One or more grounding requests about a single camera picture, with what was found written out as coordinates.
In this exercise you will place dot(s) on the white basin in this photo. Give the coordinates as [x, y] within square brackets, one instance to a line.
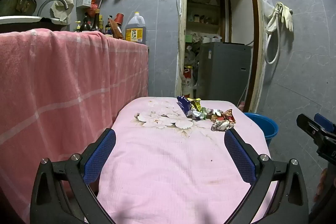
[21, 19]

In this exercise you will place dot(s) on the pink checked towel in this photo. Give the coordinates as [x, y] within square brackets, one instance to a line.
[52, 82]

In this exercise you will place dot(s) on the pale green box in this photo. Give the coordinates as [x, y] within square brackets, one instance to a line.
[189, 38]

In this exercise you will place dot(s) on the red white candy wrapper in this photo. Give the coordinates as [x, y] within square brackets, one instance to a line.
[220, 125]

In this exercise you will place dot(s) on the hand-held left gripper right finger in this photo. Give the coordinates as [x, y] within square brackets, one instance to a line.
[240, 155]

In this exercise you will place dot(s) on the cream rubber glove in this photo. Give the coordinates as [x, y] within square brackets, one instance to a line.
[287, 16]

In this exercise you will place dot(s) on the red net bag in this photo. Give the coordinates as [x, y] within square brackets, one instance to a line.
[92, 7]

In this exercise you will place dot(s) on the pink slipper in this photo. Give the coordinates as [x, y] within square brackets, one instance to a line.
[241, 106]

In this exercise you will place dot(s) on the wooden door frame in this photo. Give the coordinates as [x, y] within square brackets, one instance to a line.
[258, 29]

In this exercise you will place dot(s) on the clear hanging plastic bag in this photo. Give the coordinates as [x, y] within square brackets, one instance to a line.
[267, 7]

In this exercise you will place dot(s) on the grey washing machine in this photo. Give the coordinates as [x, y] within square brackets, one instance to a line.
[223, 74]

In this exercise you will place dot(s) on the blue plastic bucket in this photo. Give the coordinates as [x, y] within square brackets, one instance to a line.
[265, 127]

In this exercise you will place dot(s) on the pink floral cloth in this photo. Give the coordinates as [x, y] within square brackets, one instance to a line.
[170, 161]

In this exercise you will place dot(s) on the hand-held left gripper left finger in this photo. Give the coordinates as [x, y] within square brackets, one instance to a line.
[101, 153]

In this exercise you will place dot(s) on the brown sauce packet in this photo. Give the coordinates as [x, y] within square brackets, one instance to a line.
[116, 29]

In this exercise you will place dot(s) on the blue snack wrapper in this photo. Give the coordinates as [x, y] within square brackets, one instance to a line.
[183, 104]

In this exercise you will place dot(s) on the white red rice bag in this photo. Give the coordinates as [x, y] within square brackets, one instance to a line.
[187, 82]

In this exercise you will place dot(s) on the wooden storage shelf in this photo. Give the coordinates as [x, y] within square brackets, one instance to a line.
[203, 22]

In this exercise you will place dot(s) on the large cooking oil bottle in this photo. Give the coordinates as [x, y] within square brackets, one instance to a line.
[135, 29]

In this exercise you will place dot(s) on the red cup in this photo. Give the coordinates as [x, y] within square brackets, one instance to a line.
[119, 18]

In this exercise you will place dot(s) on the person's right hand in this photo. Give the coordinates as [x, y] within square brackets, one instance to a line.
[321, 182]

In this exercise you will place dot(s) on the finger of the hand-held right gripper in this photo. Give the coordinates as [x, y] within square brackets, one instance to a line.
[309, 127]
[324, 120]

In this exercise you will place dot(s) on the pile of wrappers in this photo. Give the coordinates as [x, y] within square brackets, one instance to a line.
[200, 113]

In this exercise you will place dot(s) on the dark sauce bottle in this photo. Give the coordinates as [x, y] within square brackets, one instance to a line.
[96, 23]
[84, 25]
[109, 27]

